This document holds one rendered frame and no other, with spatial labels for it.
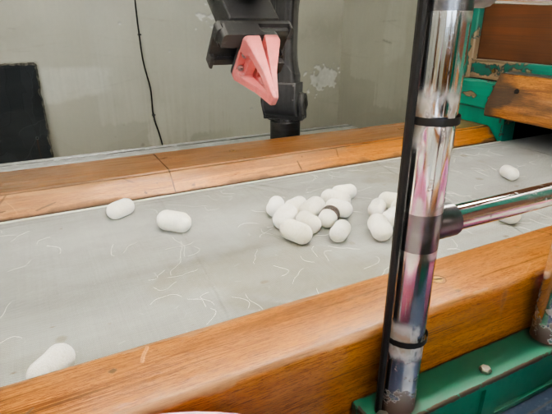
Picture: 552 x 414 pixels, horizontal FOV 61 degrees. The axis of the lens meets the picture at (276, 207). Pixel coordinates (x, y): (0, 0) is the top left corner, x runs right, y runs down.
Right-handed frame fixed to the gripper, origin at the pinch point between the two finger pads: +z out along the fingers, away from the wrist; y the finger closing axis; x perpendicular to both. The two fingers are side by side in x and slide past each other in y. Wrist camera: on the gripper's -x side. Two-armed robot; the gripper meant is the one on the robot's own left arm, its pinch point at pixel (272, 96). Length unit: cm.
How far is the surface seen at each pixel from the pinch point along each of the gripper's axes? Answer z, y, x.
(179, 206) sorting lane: 8.0, -12.3, 8.7
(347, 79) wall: -125, 142, 139
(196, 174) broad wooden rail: 2.6, -8.3, 11.1
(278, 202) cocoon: 12.8, -3.4, 2.3
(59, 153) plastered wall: -113, -19, 166
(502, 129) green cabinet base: 3.0, 47.3, 9.7
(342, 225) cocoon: 19.1, -0.6, -3.1
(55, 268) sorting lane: 15.0, -26.1, 2.8
